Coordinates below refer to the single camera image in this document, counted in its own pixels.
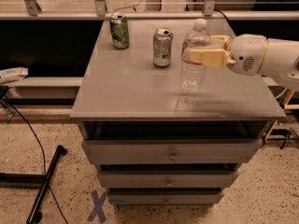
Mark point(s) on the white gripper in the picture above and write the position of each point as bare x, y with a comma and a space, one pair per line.
247, 54

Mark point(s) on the clear plastic water bottle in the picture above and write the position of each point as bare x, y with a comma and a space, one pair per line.
192, 70

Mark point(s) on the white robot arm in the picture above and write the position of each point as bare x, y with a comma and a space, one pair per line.
280, 62

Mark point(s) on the white green soda can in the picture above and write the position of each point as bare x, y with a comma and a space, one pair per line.
162, 42

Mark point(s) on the grey drawer cabinet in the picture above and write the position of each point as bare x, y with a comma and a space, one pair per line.
123, 96

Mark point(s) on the top grey drawer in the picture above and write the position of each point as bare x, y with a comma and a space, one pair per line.
170, 151

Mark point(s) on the grey drawer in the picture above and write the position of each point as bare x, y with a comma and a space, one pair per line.
171, 179
175, 198
170, 151

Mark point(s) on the middle grey drawer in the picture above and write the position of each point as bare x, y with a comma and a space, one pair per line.
171, 179

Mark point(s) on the bottom grey drawer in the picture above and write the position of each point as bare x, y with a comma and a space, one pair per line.
175, 198

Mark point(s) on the blue tape cross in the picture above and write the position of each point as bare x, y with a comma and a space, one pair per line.
98, 211

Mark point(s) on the white plastic bag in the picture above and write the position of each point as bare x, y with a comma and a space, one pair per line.
12, 74

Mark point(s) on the black metal stand base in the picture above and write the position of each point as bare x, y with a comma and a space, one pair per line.
30, 181

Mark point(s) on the metal railing frame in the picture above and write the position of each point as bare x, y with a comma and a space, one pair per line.
85, 9

